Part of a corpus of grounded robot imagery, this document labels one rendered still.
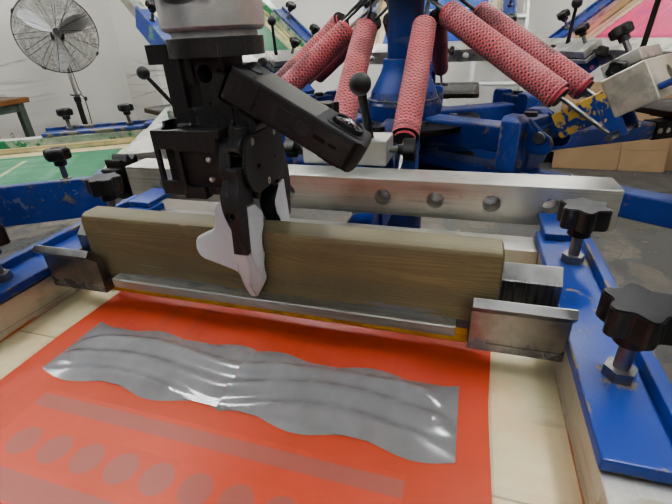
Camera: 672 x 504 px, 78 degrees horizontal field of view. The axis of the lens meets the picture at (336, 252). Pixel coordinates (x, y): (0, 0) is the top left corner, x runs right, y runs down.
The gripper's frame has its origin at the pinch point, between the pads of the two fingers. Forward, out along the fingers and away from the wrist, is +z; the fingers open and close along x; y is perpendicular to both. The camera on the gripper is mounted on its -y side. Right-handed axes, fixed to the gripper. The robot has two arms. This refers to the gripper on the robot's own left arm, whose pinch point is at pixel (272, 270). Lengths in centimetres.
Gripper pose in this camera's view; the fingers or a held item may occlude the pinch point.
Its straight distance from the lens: 40.3
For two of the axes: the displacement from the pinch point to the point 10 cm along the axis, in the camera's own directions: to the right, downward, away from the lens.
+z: 0.5, 8.8, 4.7
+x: -2.9, 4.6, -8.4
